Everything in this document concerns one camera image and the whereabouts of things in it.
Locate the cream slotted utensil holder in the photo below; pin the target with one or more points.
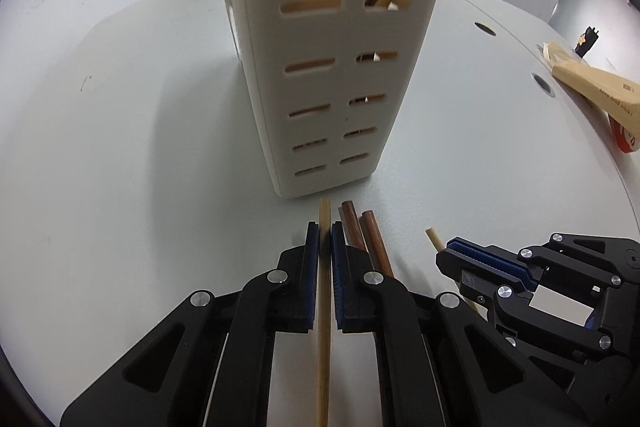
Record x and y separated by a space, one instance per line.
326 79

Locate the table cable grommet far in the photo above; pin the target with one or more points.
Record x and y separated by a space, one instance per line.
487 30

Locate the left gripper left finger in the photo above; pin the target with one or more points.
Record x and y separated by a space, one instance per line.
208 363

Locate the table cable grommet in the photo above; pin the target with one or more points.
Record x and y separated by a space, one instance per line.
543 85
487 30

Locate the brown paper bag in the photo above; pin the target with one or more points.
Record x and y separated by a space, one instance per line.
617 96

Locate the small black device on table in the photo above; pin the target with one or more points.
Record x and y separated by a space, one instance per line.
586 41

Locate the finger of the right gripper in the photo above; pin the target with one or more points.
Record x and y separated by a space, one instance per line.
497 258
475 281

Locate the table cable grommet near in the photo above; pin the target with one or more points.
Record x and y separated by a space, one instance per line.
543 85

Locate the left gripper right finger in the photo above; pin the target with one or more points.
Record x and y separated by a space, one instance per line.
440 365

